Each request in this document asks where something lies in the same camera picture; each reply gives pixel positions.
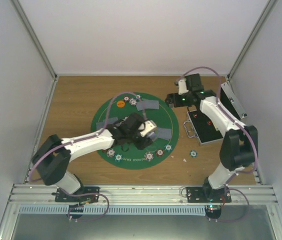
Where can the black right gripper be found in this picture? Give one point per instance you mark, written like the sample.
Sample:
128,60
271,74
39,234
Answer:
170,97

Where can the round green poker mat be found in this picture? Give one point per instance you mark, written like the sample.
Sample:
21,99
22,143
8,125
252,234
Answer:
133,158

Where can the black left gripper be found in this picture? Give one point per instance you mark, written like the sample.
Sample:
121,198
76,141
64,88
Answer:
145,143

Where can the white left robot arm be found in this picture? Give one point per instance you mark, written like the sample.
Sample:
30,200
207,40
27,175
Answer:
52,159

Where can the dealt blue playing card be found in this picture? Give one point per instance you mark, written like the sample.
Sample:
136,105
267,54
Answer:
141,105

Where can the grey slotted cable duct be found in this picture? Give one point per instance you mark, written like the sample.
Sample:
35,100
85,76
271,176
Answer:
54,209

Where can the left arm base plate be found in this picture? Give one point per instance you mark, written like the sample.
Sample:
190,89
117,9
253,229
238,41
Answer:
87,194

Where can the red poker chip stack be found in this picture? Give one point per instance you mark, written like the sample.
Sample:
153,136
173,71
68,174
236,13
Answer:
159,152

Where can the blue poker chip stack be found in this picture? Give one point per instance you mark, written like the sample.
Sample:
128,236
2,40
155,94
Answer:
148,156

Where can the green poker chip stack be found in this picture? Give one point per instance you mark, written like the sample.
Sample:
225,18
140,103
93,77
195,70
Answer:
193,154

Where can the blue playing card deck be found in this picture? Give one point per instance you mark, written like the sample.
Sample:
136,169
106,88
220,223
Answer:
152,136

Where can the aluminium frame rail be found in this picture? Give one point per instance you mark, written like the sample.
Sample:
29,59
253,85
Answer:
155,195

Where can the aluminium poker case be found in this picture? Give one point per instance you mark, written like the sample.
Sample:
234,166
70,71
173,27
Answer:
215,117

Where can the orange big blind button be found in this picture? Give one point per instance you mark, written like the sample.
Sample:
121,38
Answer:
120,104

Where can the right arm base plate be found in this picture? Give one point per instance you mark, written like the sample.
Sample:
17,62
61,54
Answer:
198,194

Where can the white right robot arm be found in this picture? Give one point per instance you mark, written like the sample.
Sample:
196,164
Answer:
239,148

